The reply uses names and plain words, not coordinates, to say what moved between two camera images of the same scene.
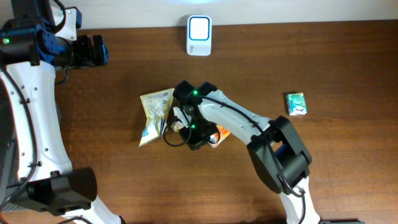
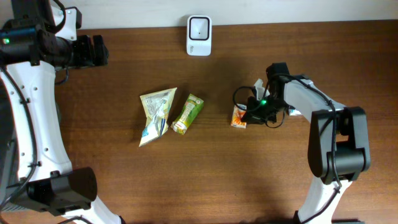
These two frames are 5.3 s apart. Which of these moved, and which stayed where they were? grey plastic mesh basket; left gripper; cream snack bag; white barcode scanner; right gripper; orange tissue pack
Moved: orange tissue pack; right gripper
Stayed: grey plastic mesh basket; cream snack bag; white barcode scanner; left gripper
